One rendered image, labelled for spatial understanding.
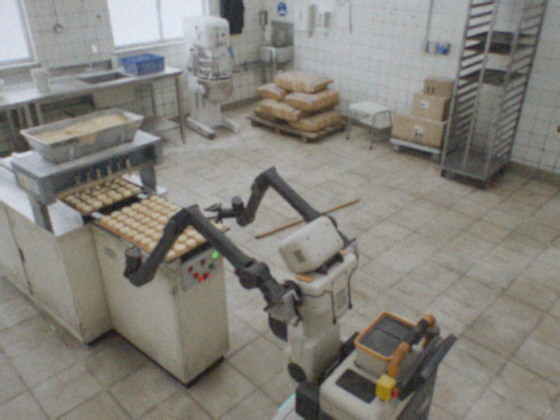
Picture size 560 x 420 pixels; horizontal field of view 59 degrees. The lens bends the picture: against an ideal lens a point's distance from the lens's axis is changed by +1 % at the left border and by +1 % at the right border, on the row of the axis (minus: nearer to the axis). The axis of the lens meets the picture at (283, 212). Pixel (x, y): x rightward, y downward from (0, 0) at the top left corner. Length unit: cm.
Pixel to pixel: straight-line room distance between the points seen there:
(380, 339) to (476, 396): 126
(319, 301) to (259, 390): 120
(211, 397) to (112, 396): 54
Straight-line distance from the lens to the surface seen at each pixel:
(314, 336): 202
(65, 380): 320
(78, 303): 306
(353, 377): 187
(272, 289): 176
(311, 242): 178
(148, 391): 299
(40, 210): 285
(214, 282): 262
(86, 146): 281
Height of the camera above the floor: 218
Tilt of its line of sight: 29 degrees down
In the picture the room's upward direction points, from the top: straight up
